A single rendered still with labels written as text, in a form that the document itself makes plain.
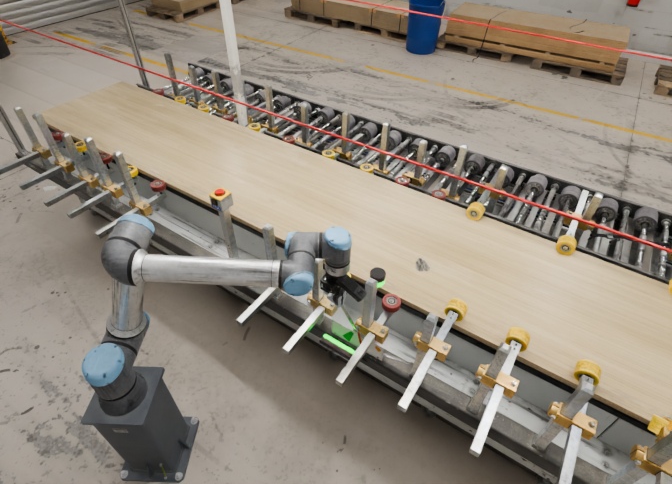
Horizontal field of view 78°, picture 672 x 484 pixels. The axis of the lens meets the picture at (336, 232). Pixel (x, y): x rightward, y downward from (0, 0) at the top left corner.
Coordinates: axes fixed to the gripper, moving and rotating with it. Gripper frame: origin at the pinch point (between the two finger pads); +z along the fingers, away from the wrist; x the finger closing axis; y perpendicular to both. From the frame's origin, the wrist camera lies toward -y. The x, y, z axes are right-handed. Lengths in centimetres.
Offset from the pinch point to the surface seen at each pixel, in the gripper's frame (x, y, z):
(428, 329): -6.1, -33.4, -3.9
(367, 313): -6.1, -8.8, 5.4
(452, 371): -23, -45, 39
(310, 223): -43, 46, 12
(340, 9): -582, 373, 73
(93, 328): 39, 164, 102
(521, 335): -28, -63, 3
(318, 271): -6.3, 15.0, -4.5
